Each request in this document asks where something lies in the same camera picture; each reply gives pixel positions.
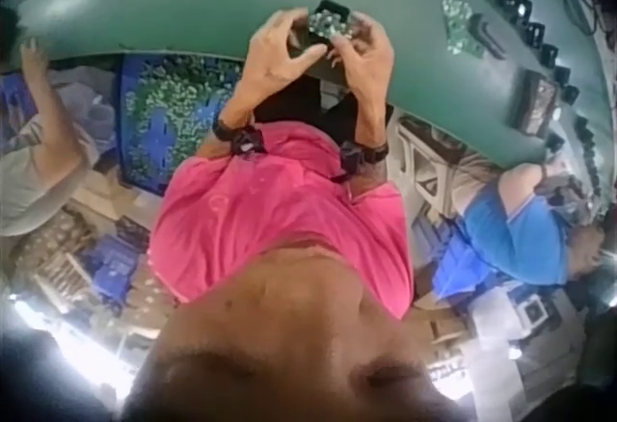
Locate black cable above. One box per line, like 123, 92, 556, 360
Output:
562, 0, 609, 38

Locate row of black boxes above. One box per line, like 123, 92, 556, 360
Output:
494, 0, 606, 197

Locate green circuit board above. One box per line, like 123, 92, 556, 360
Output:
308, 10, 354, 40

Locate blue crate of circuit boards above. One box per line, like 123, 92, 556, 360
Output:
118, 52, 248, 198

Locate white plastic stool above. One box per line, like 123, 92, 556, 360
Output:
393, 117, 467, 202

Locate white carton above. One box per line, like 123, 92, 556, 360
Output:
469, 290, 553, 351

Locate open black box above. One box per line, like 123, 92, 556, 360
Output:
523, 70, 563, 135

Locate person's right hand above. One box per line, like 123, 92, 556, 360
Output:
327, 12, 397, 106

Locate person's legs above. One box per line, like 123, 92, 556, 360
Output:
254, 72, 370, 130

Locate black wrist band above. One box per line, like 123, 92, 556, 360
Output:
330, 140, 390, 183
211, 117, 269, 156

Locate person's left hand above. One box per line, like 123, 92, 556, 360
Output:
239, 6, 328, 106

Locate stack of blue crates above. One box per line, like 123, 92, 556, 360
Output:
84, 233, 148, 301

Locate pile of green circuit boards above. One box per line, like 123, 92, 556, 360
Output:
441, 0, 489, 61

